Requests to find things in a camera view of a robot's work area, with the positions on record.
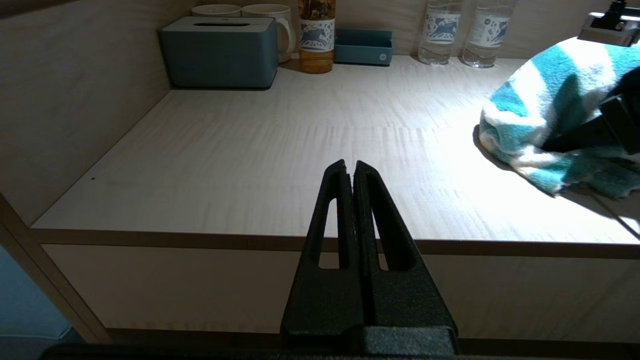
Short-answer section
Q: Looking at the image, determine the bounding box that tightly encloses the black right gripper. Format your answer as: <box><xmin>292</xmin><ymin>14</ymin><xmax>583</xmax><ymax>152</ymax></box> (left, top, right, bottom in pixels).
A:
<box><xmin>541</xmin><ymin>67</ymin><xmax>640</xmax><ymax>156</ymax></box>

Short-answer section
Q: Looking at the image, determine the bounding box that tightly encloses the white ceramic mug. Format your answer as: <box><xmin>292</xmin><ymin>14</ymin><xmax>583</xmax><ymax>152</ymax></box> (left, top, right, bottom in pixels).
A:
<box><xmin>191</xmin><ymin>4</ymin><xmax>242</xmax><ymax>18</ymax></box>
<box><xmin>241</xmin><ymin>4</ymin><xmax>297</xmax><ymax>64</ymax></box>

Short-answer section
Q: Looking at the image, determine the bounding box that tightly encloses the grey-blue tissue box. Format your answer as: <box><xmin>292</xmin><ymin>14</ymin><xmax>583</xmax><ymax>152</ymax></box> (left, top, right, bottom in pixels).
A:
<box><xmin>159</xmin><ymin>16</ymin><xmax>279</xmax><ymax>91</ymax></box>

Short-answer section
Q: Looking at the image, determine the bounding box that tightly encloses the small blue plastic tray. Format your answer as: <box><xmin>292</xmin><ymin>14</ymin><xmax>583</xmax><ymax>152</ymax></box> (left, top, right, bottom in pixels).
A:
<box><xmin>334</xmin><ymin>28</ymin><xmax>394</xmax><ymax>66</ymax></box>

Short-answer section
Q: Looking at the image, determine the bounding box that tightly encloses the light wood desk front panel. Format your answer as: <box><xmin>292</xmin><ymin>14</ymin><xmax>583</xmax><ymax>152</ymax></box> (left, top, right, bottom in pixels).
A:
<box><xmin>30</xmin><ymin>229</ymin><xmax>640</xmax><ymax>346</ymax></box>

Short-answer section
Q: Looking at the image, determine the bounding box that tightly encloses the clear water bottle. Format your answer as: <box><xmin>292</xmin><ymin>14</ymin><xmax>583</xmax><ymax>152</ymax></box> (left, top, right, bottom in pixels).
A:
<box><xmin>461</xmin><ymin>0</ymin><xmax>516</xmax><ymax>69</ymax></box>
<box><xmin>418</xmin><ymin>0</ymin><xmax>462</xmax><ymax>66</ymax></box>

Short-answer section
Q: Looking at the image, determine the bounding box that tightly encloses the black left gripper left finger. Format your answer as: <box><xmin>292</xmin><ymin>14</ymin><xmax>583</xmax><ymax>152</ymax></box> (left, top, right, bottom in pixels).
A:
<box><xmin>280</xmin><ymin>160</ymin><xmax>362</xmax><ymax>346</ymax></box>

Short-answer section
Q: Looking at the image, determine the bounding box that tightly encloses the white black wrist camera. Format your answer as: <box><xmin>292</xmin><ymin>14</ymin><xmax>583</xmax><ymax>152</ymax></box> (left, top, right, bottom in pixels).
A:
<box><xmin>577</xmin><ymin>0</ymin><xmax>640</xmax><ymax>48</ymax></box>

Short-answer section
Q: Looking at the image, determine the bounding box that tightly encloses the amber tea plastic bottle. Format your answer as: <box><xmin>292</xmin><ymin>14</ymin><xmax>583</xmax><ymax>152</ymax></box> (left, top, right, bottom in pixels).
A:
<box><xmin>298</xmin><ymin>0</ymin><xmax>337</xmax><ymax>75</ymax></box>

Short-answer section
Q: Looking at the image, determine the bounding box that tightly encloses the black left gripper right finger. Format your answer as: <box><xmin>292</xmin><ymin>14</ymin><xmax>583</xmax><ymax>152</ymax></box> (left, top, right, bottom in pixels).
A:
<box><xmin>352</xmin><ymin>160</ymin><xmax>458</xmax><ymax>346</ymax></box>

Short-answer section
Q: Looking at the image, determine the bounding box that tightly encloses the teal white striped towel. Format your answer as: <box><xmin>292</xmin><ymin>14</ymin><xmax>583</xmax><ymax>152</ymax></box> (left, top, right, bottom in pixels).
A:
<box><xmin>478</xmin><ymin>36</ymin><xmax>640</xmax><ymax>197</ymax></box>

